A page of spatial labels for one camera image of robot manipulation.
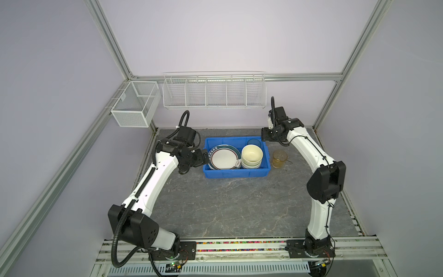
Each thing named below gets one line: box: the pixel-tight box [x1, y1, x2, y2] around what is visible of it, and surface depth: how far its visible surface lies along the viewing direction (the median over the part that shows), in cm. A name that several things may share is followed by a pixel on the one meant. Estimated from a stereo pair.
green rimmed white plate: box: [208, 144, 242, 171], surface depth 103 cm
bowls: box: [241, 144, 264, 169], surface depth 94 cm
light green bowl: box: [241, 155, 264, 168], surface depth 91 cm
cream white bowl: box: [241, 162, 262, 170], surface depth 92 cm
